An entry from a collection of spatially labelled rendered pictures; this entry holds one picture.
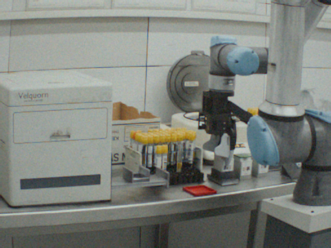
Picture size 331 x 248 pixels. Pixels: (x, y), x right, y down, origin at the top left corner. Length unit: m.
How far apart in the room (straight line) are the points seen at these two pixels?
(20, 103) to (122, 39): 0.85
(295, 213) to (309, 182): 0.09
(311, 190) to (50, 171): 0.64
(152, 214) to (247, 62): 0.45
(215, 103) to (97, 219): 0.47
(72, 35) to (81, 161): 0.72
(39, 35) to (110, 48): 0.27
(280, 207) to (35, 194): 0.60
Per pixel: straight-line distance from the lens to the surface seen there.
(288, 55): 1.52
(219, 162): 1.94
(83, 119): 1.66
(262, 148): 1.55
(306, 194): 1.64
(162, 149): 1.87
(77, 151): 1.67
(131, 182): 1.77
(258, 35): 2.67
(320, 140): 1.61
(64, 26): 2.29
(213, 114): 1.89
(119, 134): 2.03
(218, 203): 1.85
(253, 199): 1.91
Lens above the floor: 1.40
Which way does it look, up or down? 11 degrees down
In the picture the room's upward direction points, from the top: 3 degrees clockwise
